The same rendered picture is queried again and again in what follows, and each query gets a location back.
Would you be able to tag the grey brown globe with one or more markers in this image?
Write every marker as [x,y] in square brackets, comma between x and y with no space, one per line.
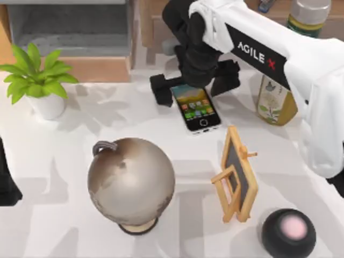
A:
[129,182]

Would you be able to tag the blue stapler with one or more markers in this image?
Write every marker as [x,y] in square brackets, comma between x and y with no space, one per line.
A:
[266,5]

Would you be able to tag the white smartphone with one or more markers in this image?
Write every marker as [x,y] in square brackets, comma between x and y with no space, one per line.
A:
[199,113]

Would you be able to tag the pale wooden drawer front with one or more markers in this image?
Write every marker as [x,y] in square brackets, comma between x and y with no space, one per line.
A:
[94,68]

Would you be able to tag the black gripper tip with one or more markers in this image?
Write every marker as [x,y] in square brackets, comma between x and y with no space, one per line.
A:
[8,177]

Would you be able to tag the green plant in white pot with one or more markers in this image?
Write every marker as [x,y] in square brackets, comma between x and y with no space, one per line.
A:
[35,78]

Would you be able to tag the small wooden framed blackboard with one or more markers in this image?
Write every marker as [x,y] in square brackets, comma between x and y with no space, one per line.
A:
[237,161]

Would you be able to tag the yellow bottle with flower label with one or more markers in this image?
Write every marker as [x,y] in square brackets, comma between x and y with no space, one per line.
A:
[271,107]

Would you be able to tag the grey pierced drawer inside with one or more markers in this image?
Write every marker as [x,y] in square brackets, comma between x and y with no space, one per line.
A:
[70,24]

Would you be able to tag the black round speaker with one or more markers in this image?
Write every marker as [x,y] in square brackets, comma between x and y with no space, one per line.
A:
[287,233]

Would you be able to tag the green bottle with grey cap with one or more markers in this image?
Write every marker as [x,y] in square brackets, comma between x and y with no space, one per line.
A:
[306,18]

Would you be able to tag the pale grey rounded box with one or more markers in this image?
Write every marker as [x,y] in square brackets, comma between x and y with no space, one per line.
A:
[168,46]

